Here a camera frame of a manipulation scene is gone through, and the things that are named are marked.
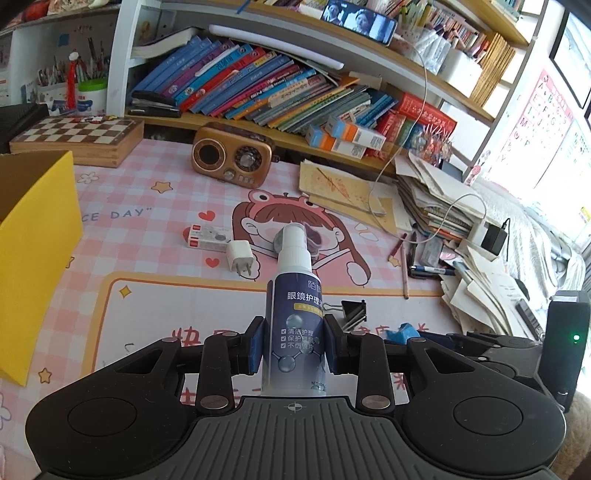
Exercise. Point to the red cartoon sticker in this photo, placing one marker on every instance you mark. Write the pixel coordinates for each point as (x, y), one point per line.
(478, 168)

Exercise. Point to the colourful acrylic stand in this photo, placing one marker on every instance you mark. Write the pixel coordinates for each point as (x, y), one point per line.
(434, 145)

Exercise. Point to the clear plastic case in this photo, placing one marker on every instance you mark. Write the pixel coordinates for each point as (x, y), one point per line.
(434, 251)

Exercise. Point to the black remote control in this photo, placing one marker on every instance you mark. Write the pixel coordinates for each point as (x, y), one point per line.
(528, 316)

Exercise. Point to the green lid pen cup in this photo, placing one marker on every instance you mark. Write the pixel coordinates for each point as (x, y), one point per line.
(92, 99)

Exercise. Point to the yellow cardboard box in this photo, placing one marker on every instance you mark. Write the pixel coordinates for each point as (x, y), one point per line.
(32, 277)

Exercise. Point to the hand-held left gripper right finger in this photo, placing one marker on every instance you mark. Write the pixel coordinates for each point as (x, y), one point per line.
(333, 350)

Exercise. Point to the black power adapter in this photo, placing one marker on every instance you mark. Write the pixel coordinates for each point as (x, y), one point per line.
(495, 239)

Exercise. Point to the orange blue white carton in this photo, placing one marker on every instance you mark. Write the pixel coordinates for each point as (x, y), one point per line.
(332, 144)
(355, 133)

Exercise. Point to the black marker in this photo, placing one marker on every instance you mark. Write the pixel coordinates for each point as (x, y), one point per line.
(425, 276)

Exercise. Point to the stack of worn booklets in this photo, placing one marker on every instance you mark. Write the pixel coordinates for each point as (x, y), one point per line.
(429, 194)

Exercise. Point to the black framed picture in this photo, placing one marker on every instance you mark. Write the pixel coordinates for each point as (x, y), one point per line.
(575, 50)

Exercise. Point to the black pen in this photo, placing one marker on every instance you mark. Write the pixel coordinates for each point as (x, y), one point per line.
(412, 251)

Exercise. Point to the blue white pen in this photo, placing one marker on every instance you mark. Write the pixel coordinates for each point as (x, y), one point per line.
(434, 270)

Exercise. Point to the brown paper envelopes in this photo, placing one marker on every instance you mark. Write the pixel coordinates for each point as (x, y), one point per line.
(341, 184)

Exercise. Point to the row of tan thin books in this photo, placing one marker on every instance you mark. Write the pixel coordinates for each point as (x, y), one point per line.
(494, 69)

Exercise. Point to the white framed bookshelf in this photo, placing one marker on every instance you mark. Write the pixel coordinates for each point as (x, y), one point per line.
(124, 46)

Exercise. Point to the black piano keyboard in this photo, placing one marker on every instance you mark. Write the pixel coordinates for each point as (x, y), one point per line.
(18, 124)

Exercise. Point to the thick red dictionary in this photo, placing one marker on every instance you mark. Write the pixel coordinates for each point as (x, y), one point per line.
(425, 110)

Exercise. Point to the blue white spray bottle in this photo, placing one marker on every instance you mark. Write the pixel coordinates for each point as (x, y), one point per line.
(295, 323)

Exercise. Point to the grey patterned bed cover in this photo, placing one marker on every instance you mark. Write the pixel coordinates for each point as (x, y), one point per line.
(545, 230)

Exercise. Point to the smartphone with lit screen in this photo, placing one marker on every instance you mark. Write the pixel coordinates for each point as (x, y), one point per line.
(360, 21)

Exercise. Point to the pink alphabet wall poster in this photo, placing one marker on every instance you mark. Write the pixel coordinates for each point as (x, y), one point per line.
(540, 120)

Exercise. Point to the cup with brushes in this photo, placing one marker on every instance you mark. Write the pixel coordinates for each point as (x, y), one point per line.
(53, 97)

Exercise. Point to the plain wooden pencil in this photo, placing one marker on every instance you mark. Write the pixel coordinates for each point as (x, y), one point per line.
(405, 277)

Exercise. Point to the thick white paged book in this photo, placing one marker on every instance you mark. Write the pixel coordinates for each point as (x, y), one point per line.
(166, 44)

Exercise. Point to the row of colourful books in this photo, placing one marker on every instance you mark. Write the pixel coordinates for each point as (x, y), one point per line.
(240, 83)

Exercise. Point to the pale chart wall poster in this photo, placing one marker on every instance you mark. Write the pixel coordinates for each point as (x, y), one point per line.
(572, 157)

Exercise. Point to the white side shelf unit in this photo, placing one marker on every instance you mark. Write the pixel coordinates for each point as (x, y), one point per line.
(18, 46)

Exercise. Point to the white storage box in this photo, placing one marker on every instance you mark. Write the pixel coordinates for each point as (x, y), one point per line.
(459, 74)

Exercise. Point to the red pencil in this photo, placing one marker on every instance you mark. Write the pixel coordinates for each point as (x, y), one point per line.
(397, 245)

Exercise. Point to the brown retro radio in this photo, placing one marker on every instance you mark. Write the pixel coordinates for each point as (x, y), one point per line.
(231, 157)

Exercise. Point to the white power adapter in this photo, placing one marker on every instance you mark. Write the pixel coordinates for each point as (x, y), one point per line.
(478, 235)

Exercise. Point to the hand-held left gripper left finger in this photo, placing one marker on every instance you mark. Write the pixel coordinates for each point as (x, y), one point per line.
(256, 350)

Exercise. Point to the small white staples box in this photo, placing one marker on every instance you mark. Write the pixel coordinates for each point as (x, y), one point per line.
(207, 236)

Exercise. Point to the black binder clip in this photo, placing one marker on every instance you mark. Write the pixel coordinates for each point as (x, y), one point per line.
(353, 316)

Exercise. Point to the holder with marker pens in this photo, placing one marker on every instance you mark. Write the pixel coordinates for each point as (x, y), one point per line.
(422, 46)

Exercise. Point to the blue crumpled scrap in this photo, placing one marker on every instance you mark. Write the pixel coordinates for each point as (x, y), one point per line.
(404, 333)

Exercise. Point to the pink checked cloth desktop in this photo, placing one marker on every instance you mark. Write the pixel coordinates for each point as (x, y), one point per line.
(138, 240)

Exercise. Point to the black stapler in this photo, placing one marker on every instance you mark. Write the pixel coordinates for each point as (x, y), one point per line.
(152, 104)

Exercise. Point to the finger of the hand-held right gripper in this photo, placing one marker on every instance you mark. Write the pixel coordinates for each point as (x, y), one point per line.
(508, 342)

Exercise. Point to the wooden chessboard box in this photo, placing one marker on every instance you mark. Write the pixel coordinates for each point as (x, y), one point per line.
(78, 134)

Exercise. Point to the loose pile of papers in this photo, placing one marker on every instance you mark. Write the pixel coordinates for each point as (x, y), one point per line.
(485, 286)

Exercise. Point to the white charger plug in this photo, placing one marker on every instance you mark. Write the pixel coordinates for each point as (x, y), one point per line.
(240, 258)

